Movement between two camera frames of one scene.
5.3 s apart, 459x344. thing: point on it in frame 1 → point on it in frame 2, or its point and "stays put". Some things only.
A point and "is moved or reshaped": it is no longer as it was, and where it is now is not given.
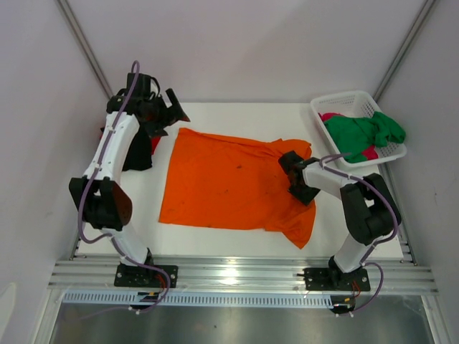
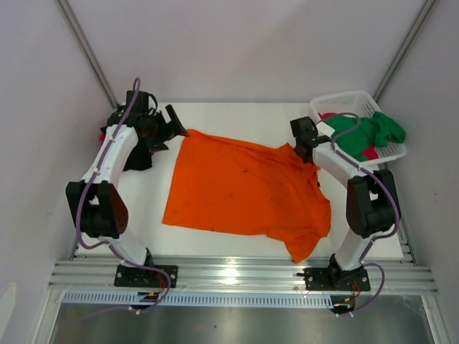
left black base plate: (128, 276) stays put
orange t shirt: (219, 181) is moved or reshaped
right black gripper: (296, 179) → (303, 151)
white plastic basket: (355, 104) stays put
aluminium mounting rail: (239, 275) stays put
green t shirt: (351, 135) stays put
